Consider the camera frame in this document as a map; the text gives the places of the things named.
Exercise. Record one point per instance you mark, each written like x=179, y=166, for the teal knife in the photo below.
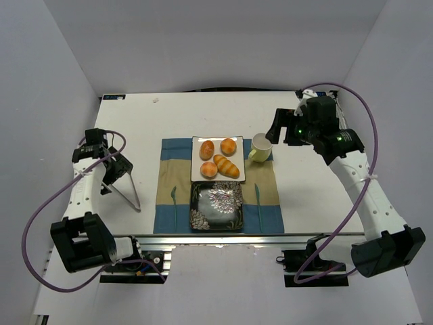
x=260, y=219

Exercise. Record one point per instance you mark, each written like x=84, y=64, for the oval bread roll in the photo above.
x=206, y=150

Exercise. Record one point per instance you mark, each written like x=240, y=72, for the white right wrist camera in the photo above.
x=303, y=96

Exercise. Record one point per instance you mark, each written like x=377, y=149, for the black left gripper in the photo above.
x=117, y=167

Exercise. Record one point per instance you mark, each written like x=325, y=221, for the white square plate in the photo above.
x=237, y=158

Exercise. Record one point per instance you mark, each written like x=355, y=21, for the striped long bread roll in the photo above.
x=226, y=167

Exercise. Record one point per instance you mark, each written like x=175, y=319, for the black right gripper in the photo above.
x=288, y=128

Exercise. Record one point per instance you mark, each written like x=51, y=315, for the teal fork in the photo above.
x=173, y=196

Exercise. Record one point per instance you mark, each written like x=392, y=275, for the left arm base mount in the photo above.
x=151, y=266

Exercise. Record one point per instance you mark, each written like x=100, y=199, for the black floral square plate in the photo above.
x=216, y=206

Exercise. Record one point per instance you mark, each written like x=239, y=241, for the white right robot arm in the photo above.
x=373, y=237

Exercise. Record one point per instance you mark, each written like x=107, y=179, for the pale yellow mug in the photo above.
x=261, y=148

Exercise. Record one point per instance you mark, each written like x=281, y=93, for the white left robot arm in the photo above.
x=81, y=237

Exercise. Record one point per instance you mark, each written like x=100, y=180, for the round bread roll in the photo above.
x=228, y=146
x=208, y=170

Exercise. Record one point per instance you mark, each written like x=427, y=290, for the blue and beige placemat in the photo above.
x=175, y=169

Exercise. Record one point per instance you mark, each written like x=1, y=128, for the aluminium frame rail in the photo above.
x=224, y=239

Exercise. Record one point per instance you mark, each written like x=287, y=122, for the round bread roll bottom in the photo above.
x=208, y=170

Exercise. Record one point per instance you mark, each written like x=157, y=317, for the round bread roll top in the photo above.
x=228, y=146

